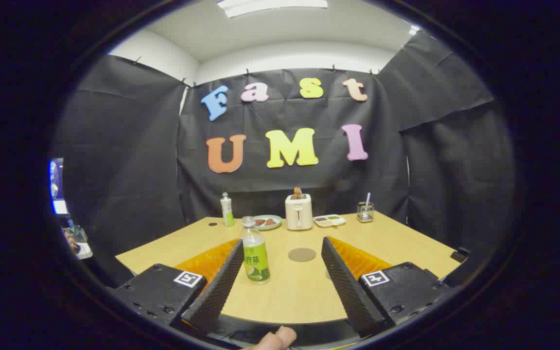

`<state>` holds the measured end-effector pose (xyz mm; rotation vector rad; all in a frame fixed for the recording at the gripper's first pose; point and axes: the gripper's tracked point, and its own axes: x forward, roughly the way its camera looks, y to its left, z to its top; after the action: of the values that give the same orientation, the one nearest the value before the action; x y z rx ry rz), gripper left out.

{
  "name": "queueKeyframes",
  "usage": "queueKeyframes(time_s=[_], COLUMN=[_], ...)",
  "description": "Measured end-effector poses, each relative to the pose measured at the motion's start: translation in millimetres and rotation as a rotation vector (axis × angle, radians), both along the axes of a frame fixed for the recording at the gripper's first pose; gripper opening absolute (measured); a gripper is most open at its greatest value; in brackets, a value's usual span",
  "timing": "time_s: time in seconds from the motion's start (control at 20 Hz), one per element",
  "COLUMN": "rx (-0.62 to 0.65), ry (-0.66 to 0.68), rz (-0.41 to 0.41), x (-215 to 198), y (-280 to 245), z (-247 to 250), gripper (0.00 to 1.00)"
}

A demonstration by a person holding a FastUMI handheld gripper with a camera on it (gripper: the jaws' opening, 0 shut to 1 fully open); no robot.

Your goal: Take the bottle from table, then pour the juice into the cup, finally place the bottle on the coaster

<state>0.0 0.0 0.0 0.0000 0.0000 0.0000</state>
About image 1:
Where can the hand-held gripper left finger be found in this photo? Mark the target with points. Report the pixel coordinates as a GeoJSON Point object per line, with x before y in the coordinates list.
{"type": "Point", "coordinates": [217, 291]}

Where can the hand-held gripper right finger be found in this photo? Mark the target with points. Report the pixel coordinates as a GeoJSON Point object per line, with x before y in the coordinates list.
{"type": "Point", "coordinates": [348, 289]}

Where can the green label juice bottle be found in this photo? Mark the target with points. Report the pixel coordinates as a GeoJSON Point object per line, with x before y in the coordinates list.
{"type": "Point", "coordinates": [255, 257]}

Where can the round brown coaster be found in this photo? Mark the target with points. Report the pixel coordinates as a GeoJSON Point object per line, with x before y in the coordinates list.
{"type": "Point", "coordinates": [302, 254]}

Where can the white capped green bottle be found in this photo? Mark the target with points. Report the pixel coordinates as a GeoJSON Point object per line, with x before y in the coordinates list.
{"type": "Point", "coordinates": [227, 211]}

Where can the wooden table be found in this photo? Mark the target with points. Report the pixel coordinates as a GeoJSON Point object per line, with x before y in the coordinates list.
{"type": "Point", "coordinates": [289, 296]}

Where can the white compartment tray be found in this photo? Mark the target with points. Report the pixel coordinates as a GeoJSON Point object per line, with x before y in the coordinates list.
{"type": "Point", "coordinates": [329, 221]}

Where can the clear glass holder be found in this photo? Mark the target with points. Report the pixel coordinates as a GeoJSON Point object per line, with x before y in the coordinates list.
{"type": "Point", "coordinates": [365, 214]}

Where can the pale green plate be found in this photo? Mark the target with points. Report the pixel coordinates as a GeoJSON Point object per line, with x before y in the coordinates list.
{"type": "Point", "coordinates": [277, 225]}

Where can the white toaster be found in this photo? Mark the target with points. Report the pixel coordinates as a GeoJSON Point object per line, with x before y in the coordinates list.
{"type": "Point", "coordinates": [298, 214]}

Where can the brown toast slice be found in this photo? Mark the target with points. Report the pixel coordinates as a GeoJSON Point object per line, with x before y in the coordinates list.
{"type": "Point", "coordinates": [298, 192]}

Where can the black table edge clamp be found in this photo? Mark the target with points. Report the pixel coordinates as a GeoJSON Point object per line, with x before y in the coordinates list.
{"type": "Point", "coordinates": [460, 254]}

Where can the black backdrop cloth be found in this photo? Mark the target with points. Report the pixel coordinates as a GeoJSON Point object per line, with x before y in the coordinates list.
{"type": "Point", "coordinates": [285, 180]}

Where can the monitor screen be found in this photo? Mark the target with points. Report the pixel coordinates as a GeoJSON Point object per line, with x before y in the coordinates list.
{"type": "Point", "coordinates": [57, 187]}

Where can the small ceiling light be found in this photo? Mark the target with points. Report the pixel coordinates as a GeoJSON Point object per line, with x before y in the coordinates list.
{"type": "Point", "coordinates": [414, 30]}

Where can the long ceiling light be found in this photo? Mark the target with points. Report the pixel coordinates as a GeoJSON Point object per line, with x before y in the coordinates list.
{"type": "Point", "coordinates": [270, 6]}

